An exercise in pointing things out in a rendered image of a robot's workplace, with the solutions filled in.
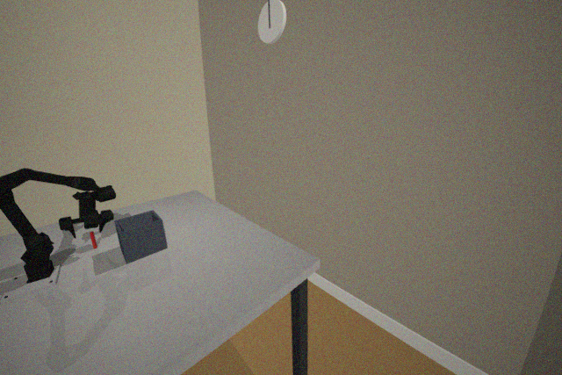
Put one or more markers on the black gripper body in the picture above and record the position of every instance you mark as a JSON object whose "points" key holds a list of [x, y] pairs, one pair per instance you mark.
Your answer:
{"points": [[67, 223]]}

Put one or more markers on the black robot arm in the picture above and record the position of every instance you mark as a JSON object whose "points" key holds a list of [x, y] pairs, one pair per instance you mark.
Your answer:
{"points": [[39, 246]]}

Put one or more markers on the red peg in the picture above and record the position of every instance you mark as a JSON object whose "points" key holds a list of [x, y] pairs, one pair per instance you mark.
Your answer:
{"points": [[93, 240]]}

